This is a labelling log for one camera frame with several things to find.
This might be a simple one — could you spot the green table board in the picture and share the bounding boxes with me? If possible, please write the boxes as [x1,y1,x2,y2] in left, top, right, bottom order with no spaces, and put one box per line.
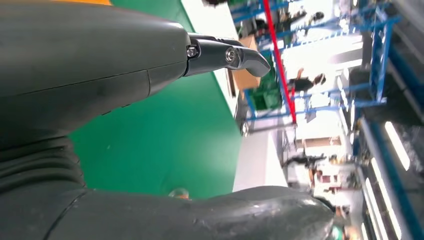
[67,0,243,201]

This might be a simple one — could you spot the blue shelving rack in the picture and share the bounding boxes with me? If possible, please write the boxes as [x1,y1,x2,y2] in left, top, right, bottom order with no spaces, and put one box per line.
[351,3,403,107]

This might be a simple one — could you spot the red pole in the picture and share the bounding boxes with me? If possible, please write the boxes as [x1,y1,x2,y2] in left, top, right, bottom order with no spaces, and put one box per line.
[262,0,298,125]

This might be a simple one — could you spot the green plastic crate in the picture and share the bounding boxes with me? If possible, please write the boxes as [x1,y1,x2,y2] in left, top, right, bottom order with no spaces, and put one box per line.
[248,56,282,112]

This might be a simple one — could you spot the white ceiling light strip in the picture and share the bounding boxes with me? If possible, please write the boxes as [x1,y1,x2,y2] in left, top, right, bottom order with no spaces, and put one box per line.
[364,177,390,240]
[384,121,412,172]

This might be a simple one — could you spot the brown cardboard box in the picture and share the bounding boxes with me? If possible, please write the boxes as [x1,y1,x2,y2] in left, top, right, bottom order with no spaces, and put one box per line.
[231,34,263,100]

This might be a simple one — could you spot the white panel table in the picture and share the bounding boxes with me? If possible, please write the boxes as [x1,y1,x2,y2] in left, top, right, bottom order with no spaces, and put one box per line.
[232,130,288,192]

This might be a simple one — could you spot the person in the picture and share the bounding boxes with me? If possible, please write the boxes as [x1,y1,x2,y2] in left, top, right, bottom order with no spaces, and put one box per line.
[287,67,327,94]

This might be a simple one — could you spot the orange plastic bottle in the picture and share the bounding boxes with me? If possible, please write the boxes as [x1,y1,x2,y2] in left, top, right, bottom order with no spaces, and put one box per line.
[52,0,113,6]

